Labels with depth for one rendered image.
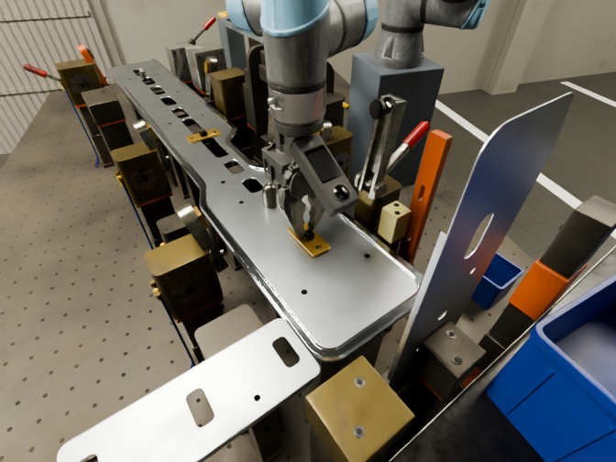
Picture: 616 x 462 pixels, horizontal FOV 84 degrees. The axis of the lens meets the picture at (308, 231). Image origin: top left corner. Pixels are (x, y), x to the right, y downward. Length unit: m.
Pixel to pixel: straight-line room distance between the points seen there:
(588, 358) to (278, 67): 0.51
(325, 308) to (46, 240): 0.97
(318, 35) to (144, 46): 2.78
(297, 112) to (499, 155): 0.27
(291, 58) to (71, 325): 0.82
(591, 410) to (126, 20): 3.12
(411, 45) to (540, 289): 0.77
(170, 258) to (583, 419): 0.51
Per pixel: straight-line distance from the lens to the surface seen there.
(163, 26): 3.13
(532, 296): 0.53
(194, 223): 0.51
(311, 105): 0.45
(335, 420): 0.39
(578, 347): 0.56
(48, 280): 1.16
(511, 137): 0.25
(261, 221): 0.65
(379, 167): 0.60
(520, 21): 4.16
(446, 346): 0.42
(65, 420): 0.90
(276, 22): 0.43
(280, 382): 0.46
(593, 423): 0.39
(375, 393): 0.40
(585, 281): 0.65
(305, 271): 0.56
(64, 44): 3.21
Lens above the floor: 1.43
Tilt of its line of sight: 43 degrees down
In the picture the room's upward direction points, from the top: straight up
